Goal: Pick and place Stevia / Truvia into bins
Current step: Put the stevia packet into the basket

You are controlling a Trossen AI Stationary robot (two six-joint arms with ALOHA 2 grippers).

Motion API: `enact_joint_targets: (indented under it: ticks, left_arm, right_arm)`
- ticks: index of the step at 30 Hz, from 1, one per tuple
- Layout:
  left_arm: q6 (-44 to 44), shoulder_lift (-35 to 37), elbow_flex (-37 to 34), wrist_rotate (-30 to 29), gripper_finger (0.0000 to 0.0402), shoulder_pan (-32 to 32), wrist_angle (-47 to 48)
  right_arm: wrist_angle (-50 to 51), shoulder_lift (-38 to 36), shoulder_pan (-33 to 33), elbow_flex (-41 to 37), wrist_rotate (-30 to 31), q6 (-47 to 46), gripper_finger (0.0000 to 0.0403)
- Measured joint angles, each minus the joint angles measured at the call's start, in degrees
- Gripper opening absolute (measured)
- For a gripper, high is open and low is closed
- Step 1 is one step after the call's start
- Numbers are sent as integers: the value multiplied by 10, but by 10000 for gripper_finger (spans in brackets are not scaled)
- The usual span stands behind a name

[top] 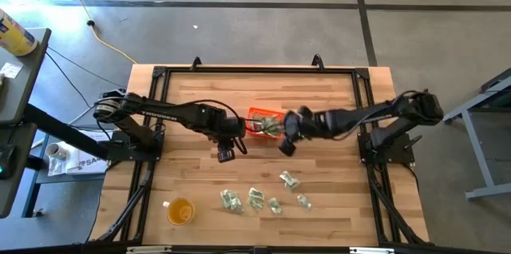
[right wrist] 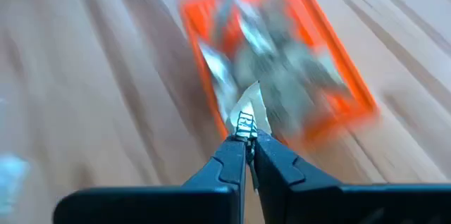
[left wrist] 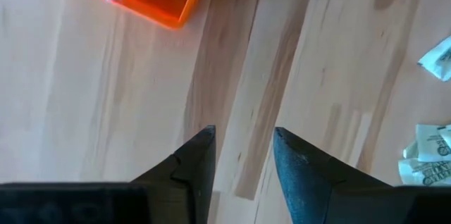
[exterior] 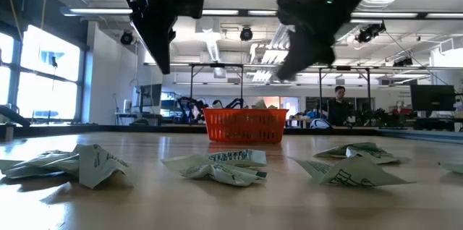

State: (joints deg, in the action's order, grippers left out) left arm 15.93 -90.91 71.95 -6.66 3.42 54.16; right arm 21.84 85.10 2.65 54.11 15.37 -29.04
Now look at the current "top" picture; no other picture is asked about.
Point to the silver bracket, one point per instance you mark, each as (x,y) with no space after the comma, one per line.
(371,251)
(147,250)

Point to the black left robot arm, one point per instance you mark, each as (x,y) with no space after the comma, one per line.
(167,112)

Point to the black aluminium table frame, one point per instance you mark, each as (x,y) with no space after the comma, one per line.
(259,70)

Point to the grey metal stand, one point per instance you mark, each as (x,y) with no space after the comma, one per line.
(475,146)

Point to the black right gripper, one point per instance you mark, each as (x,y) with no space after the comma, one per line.
(309,124)

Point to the black device with green light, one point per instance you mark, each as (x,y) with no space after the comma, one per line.
(6,160)

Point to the white cup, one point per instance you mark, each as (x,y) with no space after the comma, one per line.
(56,152)

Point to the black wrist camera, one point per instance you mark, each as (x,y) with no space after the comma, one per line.
(226,155)
(287,148)

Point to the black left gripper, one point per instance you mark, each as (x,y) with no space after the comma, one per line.
(231,128)

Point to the dark desk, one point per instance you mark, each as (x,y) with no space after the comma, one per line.
(16,198)

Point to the white printed paper sheet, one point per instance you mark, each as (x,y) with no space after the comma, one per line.
(85,164)

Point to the yellow wipes canister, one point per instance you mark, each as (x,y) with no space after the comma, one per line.
(16,34)

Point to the black stand beam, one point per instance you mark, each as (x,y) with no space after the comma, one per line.
(60,130)

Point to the orange plastic basket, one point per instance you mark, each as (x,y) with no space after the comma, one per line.
(248,125)

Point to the blue stand leg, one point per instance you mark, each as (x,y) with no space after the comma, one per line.
(31,190)

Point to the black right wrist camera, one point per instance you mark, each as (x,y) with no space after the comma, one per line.
(287,148)

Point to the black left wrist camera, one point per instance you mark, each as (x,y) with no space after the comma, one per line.
(226,155)

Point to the grey desk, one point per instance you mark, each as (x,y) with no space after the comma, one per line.
(24,86)

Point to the yellow mug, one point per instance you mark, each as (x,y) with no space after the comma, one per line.
(179,211)

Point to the black frame hook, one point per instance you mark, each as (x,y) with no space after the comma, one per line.
(319,62)
(194,64)

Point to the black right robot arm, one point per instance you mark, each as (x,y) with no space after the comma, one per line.
(359,118)

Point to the white paper note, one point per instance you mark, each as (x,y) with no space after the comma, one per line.
(11,70)

